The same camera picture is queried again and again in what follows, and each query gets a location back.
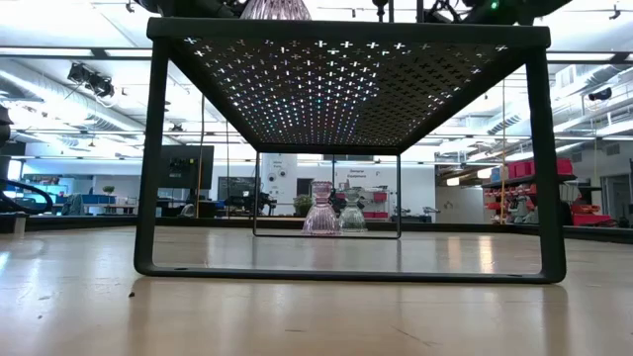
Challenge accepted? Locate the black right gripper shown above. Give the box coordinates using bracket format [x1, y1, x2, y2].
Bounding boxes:
[427, 0, 538, 26]

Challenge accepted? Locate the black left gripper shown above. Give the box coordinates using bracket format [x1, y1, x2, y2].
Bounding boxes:
[134, 0, 248, 19]

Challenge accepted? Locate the black perforated metal riser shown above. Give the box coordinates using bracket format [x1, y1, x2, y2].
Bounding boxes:
[133, 17, 569, 286]

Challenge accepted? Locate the clear ribbed glass candle holder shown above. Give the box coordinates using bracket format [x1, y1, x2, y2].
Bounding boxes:
[338, 187, 369, 233]

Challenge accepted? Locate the black ceiling spotlight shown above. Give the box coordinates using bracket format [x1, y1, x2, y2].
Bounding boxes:
[66, 62, 116, 99]

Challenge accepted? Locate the black monitor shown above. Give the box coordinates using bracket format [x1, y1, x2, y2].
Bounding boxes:
[165, 144, 216, 191]

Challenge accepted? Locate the small red storage bin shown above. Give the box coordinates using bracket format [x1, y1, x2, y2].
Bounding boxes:
[507, 160, 535, 179]

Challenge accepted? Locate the dark chalkboard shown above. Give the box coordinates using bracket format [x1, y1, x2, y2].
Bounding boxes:
[217, 176, 257, 202]

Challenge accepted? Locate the black storage shelf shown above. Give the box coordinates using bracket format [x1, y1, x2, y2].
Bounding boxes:
[482, 172, 580, 226]

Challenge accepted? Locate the green bushy potted plant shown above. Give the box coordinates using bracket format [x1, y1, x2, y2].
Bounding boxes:
[293, 194, 312, 218]

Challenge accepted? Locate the red floor bin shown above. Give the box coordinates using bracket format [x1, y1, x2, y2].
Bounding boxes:
[571, 202, 614, 227]

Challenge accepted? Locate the red wall bin rack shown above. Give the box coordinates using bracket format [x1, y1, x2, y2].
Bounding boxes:
[365, 191, 390, 220]

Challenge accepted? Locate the black aluminium rig frame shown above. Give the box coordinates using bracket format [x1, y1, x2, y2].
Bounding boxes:
[0, 212, 633, 244]

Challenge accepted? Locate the black base cable loop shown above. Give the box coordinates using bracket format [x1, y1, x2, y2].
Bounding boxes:
[0, 177, 54, 217]

